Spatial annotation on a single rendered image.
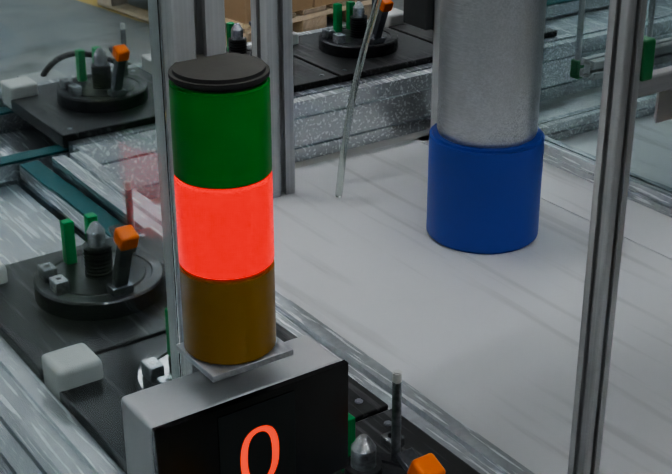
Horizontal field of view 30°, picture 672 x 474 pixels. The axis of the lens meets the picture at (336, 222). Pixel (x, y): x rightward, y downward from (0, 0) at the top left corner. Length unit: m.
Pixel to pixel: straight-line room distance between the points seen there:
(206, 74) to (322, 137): 1.42
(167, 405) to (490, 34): 1.02
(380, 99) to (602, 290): 1.12
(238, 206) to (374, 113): 1.46
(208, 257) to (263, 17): 1.17
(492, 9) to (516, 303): 0.37
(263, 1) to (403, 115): 0.43
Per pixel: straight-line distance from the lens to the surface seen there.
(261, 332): 0.66
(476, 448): 1.13
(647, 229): 1.82
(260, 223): 0.63
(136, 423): 0.67
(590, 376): 1.05
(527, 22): 1.62
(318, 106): 2.00
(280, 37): 1.82
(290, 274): 1.64
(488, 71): 1.62
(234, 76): 0.61
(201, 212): 0.63
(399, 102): 2.10
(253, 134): 0.61
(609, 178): 0.97
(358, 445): 0.98
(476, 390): 1.40
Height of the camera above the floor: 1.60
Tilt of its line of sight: 24 degrees down
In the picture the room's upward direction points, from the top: straight up
